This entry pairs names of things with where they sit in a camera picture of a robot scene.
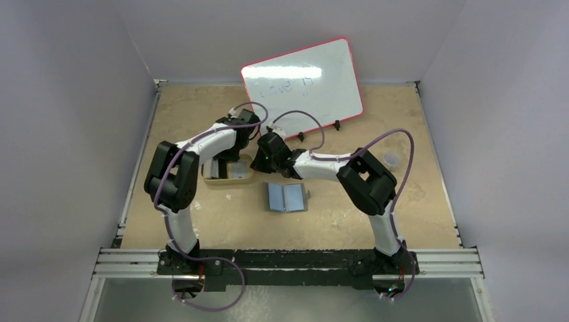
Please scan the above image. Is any small clear plastic cup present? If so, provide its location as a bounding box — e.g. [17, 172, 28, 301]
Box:
[383, 151, 401, 170]

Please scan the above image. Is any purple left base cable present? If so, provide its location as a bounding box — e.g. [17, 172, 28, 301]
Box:
[162, 213, 246, 313]

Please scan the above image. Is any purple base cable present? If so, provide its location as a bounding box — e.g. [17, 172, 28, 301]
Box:
[380, 239, 423, 304]
[162, 213, 246, 313]

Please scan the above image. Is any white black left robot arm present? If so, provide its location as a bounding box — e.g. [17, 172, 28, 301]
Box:
[144, 109, 263, 274]

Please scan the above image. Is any beige plastic tray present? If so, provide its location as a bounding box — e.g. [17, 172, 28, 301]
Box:
[200, 154, 254, 186]

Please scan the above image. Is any silver VIP card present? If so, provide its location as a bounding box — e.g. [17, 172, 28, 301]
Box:
[230, 160, 248, 178]

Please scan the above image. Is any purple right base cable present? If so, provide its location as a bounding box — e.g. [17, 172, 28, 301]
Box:
[380, 239, 423, 304]

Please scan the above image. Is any grey leather card holder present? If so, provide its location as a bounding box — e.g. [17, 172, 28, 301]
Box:
[264, 182, 311, 213]

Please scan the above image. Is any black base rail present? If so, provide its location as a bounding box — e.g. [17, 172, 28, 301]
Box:
[156, 248, 419, 294]

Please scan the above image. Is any red framed whiteboard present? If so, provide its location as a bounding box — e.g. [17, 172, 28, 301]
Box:
[241, 38, 364, 138]

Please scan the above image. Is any aluminium frame rail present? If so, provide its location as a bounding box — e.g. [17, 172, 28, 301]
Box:
[94, 248, 484, 280]

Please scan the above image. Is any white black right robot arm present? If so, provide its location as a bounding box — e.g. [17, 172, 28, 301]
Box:
[252, 132, 404, 273]

